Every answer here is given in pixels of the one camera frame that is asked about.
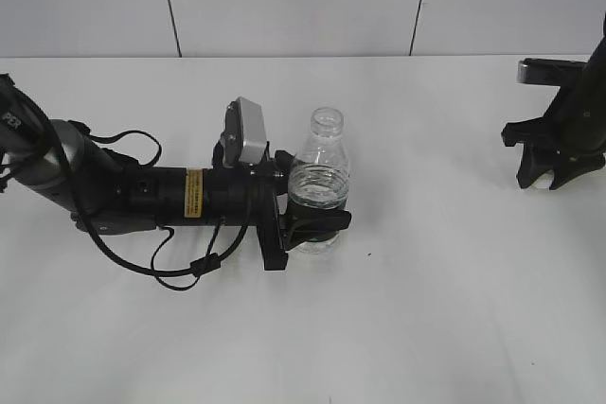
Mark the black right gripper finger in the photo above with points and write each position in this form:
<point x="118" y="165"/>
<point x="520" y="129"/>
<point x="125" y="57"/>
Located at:
<point x="535" y="162"/>
<point x="570" y="168"/>

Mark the white Cestbon bottle cap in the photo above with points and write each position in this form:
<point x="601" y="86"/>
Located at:
<point x="544" y="182"/>

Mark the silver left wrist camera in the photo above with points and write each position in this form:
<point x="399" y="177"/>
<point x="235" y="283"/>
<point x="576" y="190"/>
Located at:
<point x="244" y="137"/>

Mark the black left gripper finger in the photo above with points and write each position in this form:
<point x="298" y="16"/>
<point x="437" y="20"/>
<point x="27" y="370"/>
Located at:
<point x="283" y="163"/>
<point x="302" y="223"/>

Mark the clear Cestbon water bottle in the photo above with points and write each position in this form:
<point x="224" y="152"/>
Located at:
<point x="319" y="176"/>

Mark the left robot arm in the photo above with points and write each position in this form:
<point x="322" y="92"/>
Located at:
<point x="108" y="193"/>

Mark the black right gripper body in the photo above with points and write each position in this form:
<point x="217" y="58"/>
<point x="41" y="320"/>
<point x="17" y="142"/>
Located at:
<point x="574" y="121"/>

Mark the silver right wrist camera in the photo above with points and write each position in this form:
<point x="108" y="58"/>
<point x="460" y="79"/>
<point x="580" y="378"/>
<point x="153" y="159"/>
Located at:
<point x="549" y="72"/>

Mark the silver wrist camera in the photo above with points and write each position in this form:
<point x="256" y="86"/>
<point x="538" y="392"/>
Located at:
<point x="244" y="137"/>
<point x="549" y="72"/>

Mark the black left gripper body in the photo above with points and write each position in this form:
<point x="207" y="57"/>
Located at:
<point x="244" y="196"/>

